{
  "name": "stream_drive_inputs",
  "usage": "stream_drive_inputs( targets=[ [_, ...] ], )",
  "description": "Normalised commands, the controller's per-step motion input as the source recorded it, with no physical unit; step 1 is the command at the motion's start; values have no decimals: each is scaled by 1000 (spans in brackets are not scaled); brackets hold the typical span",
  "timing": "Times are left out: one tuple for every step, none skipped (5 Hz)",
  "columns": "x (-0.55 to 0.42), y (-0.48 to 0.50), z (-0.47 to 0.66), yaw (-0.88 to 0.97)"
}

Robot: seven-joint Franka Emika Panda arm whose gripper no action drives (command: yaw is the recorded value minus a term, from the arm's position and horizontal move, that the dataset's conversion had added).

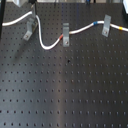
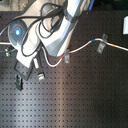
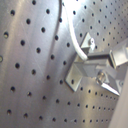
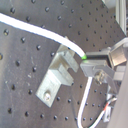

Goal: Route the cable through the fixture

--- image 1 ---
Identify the middle grey cable clip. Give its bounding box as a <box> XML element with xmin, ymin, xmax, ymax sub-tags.
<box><xmin>63</xmin><ymin>23</ymin><xmax>70</xmax><ymax>47</ymax></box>

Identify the right grey cable clip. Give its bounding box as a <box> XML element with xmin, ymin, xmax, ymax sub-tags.
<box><xmin>102</xmin><ymin>15</ymin><xmax>111</xmax><ymax>37</ymax></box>

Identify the grey cable clip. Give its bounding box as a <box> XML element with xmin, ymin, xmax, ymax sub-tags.
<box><xmin>23</xmin><ymin>18</ymin><xmax>37</xmax><ymax>41</ymax></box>
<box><xmin>63</xmin><ymin>23</ymin><xmax>70</xmax><ymax>47</ymax></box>
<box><xmin>102</xmin><ymin>15</ymin><xmax>111</xmax><ymax>37</ymax></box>

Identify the left grey cable clip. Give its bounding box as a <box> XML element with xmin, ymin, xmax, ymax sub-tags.
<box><xmin>23</xmin><ymin>18</ymin><xmax>37</xmax><ymax>41</ymax></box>

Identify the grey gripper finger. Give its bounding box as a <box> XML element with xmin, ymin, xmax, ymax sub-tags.
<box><xmin>31</xmin><ymin>4</ymin><xmax>36</xmax><ymax>17</ymax></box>

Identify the white cable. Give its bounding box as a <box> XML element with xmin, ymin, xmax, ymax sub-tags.
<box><xmin>2</xmin><ymin>11</ymin><xmax>128</xmax><ymax>51</ymax></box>

